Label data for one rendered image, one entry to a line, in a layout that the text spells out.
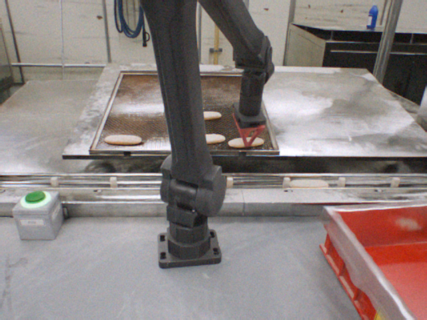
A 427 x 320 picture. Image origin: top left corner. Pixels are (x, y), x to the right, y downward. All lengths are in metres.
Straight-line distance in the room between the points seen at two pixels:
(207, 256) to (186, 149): 0.23
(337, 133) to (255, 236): 0.47
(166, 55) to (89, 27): 4.16
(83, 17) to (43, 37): 0.56
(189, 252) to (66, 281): 0.22
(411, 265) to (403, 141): 0.46
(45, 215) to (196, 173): 0.33
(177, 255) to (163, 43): 0.39
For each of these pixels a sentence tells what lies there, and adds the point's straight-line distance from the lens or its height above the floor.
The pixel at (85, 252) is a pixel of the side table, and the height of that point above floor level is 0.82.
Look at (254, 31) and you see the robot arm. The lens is 0.76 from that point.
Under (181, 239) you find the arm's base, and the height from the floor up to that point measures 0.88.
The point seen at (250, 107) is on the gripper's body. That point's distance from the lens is 0.89.
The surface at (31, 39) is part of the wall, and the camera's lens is 4.88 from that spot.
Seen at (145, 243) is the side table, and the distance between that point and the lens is 0.74.
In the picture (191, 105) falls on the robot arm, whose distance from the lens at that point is 0.52.
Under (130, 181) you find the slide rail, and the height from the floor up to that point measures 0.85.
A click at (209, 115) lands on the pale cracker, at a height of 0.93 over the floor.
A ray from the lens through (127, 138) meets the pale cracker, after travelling 0.98.
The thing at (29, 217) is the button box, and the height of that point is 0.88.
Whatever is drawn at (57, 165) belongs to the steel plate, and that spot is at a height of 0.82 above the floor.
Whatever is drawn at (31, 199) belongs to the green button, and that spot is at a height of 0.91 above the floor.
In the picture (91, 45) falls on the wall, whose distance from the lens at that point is 4.66.
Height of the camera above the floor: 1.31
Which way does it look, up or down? 28 degrees down
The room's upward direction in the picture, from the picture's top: 2 degrees clockwise
